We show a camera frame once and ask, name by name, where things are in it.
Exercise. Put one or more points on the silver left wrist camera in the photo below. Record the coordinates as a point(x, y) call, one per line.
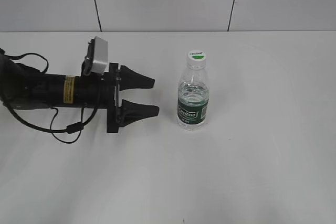
point(96, 59)

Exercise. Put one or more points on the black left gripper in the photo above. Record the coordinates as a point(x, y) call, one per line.
point(116, 80)

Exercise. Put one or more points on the clear Cestbon water bottle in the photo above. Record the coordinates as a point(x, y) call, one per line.
point(192, 97)

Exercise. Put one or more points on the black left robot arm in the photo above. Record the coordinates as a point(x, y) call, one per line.
point(26, 88)

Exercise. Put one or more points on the white green bottle cap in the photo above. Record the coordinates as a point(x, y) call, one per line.
point(196, 59)

